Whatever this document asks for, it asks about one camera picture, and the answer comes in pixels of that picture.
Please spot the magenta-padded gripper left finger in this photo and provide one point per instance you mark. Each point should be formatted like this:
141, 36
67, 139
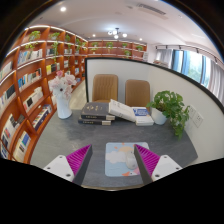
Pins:
60, 165

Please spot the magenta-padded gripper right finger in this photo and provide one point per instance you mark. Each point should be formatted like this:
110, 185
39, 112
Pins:
165, 166

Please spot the pastel cloud print mouse pad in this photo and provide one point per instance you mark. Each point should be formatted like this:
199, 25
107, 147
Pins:
116, 161

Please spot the white book with blue cover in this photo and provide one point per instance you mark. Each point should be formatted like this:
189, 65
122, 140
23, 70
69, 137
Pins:
143, 116

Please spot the white ceramic jug vase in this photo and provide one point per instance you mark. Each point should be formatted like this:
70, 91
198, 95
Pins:
63, 108

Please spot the green potted plant white pot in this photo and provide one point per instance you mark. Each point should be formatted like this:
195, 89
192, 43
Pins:
171, 108

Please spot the thick white book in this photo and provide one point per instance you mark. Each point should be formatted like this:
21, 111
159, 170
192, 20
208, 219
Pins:
121, 110

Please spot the tan upholstered chair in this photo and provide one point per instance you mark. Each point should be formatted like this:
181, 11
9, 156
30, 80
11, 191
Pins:
105, 86
137, 91

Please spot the pink and white flower bouquet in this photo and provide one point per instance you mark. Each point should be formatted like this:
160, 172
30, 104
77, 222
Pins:
61, 83

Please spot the curved wooden bookshelf unit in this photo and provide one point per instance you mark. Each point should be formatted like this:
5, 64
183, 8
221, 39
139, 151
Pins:
30, 86

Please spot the window with curtains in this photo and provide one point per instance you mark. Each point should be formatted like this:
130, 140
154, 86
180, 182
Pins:
196, 66

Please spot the wooden shelf unit with plants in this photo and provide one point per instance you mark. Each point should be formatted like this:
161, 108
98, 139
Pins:
116, 48

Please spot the ceiling spotlight cluster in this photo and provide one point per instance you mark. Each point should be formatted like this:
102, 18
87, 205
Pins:
116, 33

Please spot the ceiling air vent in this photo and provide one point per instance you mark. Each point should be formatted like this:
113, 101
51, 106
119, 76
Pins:
151, 9

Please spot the white wall socket panel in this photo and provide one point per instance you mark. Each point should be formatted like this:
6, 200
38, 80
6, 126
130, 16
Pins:
197, 116

